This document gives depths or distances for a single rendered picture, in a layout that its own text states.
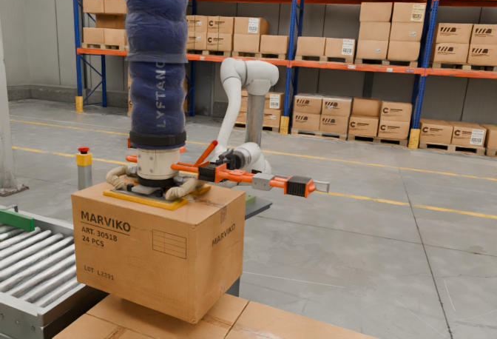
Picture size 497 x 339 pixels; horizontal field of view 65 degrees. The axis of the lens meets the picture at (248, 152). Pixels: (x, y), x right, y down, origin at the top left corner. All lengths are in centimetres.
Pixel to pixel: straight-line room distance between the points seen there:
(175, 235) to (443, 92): 900
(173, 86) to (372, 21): 729
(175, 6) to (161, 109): 38
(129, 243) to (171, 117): 51
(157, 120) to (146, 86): 13
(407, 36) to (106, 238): 762
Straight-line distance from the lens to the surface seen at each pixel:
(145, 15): 150
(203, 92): 1066
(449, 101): 1007
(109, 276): 175
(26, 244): 260
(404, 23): 862
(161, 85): 151
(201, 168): 149
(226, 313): 185
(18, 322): 199
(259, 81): 215
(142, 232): 154
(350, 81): 987
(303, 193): 137
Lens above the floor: 164
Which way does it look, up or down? 14 degrees down
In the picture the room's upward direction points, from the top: 3 degrees clockwise
